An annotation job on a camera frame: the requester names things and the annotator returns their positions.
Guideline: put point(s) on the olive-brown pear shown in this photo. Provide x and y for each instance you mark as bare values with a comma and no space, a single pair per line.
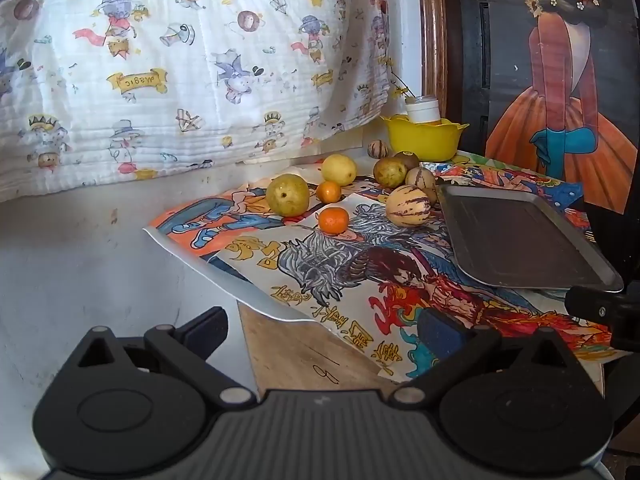
390,171

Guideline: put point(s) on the dried flower twig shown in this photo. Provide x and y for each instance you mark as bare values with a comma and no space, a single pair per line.
403,91

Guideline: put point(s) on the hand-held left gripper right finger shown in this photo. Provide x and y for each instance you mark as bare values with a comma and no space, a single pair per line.
440,332

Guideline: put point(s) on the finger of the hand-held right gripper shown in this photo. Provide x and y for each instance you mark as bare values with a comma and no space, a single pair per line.
600,305

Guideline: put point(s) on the brown longan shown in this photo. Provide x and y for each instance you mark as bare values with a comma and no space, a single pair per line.
441,196

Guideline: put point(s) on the wall poster orange dress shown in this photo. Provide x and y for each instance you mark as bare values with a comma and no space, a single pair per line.
560,110

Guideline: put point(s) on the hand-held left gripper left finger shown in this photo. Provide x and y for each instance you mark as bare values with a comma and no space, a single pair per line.
207,327

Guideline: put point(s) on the yellow-green pear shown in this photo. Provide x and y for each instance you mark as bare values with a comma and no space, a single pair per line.
287,195

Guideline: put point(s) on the white jar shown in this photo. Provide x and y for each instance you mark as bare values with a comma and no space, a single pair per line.
422,110

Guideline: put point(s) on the cartoon boys poster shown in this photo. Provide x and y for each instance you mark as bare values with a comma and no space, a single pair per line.
225,220

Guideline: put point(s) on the grey-haired anime poster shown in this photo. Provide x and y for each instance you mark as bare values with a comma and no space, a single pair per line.
325,270

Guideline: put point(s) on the colourful cartoon poster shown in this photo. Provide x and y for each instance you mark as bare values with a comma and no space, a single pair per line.
500,177

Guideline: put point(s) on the small striped pepino melon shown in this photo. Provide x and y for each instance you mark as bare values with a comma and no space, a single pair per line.
376,149

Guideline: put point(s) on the brown kiwi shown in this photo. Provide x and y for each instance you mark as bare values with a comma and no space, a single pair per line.
407,159

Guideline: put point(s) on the yellow green cartoon poster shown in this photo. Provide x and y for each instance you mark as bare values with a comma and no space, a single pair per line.
475,160

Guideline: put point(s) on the grey metal tray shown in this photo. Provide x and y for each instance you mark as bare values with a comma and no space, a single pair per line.
525,240

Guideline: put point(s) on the orange mandarin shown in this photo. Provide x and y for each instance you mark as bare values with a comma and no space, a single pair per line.
328,192
333,220

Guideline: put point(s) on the brown wooden door frame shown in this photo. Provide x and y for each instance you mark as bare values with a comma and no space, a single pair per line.
432,35

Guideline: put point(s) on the yellow flower-shaped bowl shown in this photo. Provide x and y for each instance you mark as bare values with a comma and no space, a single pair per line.
420,142

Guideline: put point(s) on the white cartoon printed blanket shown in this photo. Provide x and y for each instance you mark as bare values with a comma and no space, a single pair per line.
150,35

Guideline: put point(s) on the yellow pear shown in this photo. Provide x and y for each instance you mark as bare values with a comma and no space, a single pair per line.
339,169

